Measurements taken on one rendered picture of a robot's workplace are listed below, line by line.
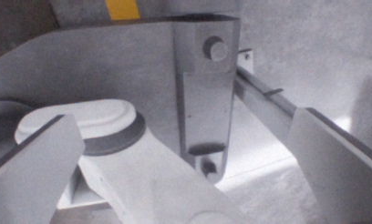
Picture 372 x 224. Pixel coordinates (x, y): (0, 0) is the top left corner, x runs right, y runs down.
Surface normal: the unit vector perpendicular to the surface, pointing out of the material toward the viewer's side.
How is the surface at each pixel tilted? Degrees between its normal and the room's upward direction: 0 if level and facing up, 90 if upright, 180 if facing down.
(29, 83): 0
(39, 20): 0
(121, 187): 90
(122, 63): 0
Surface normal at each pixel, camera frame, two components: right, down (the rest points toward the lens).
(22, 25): 0.20, 0.50
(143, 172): -0.04, -0.86
